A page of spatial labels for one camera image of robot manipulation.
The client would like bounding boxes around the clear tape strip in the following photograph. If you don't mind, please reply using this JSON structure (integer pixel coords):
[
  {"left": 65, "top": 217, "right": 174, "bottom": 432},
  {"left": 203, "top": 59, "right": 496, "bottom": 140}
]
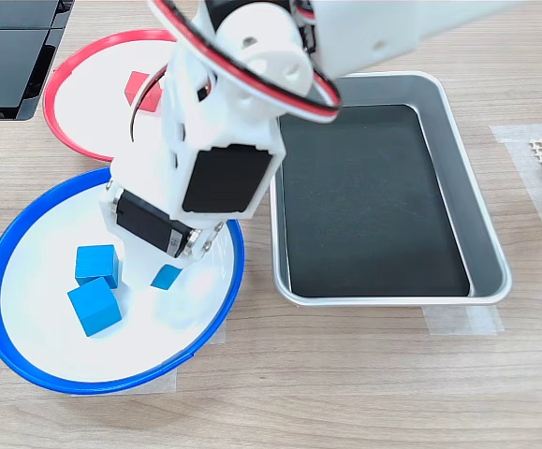
[{"left": 421, "top": 303, "right": 505, "bottom": 337}]

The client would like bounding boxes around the steel tray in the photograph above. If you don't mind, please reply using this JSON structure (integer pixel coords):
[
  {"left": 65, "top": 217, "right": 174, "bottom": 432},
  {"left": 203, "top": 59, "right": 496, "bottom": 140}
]
[{"left": 270, "top": 70, "right": 514, "bottom": 309}]

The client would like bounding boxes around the red cube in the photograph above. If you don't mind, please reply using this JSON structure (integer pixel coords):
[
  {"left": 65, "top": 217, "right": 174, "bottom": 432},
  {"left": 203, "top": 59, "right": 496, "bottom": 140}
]
[
  {"left": 124, "top": 70, "right": 153, "bottom": 105},
  {"left": 139, "top": 81, "right": 165, "bottom": 113}
]

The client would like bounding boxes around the black mat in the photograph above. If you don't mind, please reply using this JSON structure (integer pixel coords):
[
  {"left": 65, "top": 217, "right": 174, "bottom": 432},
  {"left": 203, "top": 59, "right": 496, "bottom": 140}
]
[{"left": 278, "top": 104, "right": 472, "bottom": 298}]

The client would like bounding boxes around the blue cube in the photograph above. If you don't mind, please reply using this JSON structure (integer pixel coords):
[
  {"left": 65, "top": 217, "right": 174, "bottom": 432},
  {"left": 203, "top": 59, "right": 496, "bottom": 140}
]
[
  {"left": 66, "top": 276, "right": 123, "bottom": 337},
  {"left": 150, "top": 264, "right": 183, "bottom": 291},
  {"left": 74, "top": 244, "right": 121, "bottom": 289}
]

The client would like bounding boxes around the black flat device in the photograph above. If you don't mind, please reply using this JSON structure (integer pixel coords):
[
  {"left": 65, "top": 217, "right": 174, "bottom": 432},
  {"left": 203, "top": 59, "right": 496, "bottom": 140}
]
[{"left": 0, "top": 0, "right": 78, "bottom": 122}]

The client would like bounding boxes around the blue-rimmed white plate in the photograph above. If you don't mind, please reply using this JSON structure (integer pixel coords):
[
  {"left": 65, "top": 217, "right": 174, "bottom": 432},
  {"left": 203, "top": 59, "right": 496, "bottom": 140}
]
[{"left": 0, "top": 167, "right": 246, "bottom": 397}]

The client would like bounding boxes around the red-rimmed white plate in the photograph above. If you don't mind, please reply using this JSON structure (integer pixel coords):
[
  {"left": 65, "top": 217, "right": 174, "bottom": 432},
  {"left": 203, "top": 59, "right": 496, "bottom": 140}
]
[{"left": 42, "top": 28, "right": 178, "bottom": 163}]

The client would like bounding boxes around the red white looped servo cable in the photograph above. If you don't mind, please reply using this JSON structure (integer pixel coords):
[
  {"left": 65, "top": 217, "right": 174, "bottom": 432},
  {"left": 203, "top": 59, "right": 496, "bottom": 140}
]
[{"left": 147, "top": 0, "right": 343, "bottom": 125}]

